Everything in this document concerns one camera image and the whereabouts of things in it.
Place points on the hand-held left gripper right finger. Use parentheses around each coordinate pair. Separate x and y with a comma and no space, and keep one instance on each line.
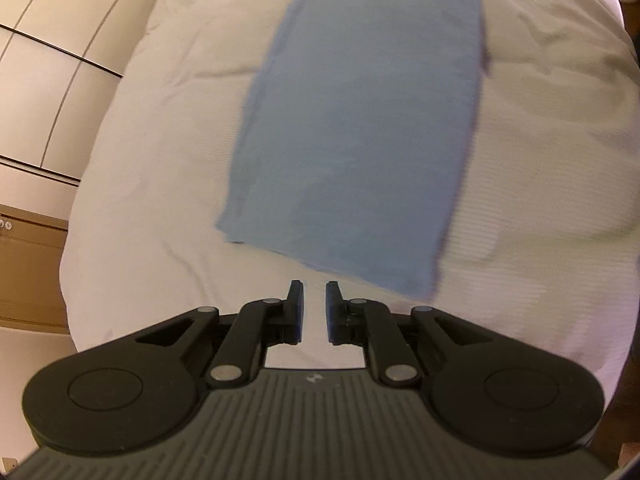
(331,310)

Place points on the white bed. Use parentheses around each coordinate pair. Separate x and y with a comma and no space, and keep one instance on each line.
(550,185)

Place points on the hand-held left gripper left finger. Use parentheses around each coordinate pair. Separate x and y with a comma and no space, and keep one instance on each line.
(297,310)

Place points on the blue shirt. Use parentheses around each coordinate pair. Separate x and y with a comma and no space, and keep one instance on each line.
(360,135)

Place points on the cream panelled wardrobe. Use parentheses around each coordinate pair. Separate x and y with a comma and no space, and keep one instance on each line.
(50,60)

